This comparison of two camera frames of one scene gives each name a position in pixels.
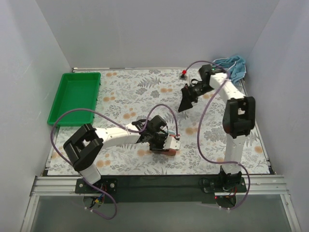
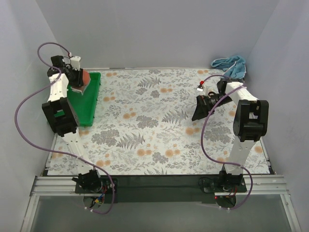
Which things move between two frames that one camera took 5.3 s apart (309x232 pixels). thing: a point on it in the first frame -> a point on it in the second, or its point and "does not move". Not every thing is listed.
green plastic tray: x=76 y=91 does not move
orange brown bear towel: x=170 y=152 -> x=86 y=79
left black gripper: x=157 y=144 -> x=78 y=78
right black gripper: x=189 y=93 -> x=204 y=106
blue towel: x=235 y=65 does not move
